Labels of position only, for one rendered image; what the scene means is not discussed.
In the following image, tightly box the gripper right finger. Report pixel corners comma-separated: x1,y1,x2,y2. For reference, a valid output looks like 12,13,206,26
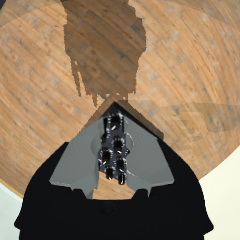
122,116,214,235

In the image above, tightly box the black knob box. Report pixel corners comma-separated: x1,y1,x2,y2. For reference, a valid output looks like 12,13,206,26
98,101,160,185

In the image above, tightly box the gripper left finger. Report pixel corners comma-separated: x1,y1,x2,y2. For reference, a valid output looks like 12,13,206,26
14,117,107,230

